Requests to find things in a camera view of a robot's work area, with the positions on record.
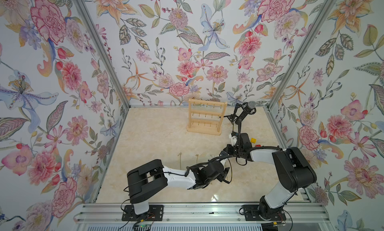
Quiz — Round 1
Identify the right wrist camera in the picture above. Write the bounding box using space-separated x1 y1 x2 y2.
229 132 239 147

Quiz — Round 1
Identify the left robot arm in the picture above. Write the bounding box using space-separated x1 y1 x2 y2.
125 156 231 216

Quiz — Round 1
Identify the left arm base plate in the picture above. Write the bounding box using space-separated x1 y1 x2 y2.
122 205 164 222

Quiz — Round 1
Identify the wooden jewelry display stand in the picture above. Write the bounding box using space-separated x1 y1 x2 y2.
187 99 228 136

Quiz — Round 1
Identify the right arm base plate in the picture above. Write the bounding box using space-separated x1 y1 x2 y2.
239 204 286 222

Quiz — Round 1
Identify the black microphone on tripod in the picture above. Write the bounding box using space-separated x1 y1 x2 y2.
225 101 257 134

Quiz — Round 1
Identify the aluminium mounting rail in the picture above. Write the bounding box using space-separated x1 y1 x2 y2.
74 202 330 224

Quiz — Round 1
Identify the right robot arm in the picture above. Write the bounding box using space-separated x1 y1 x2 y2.
226 132 317 221

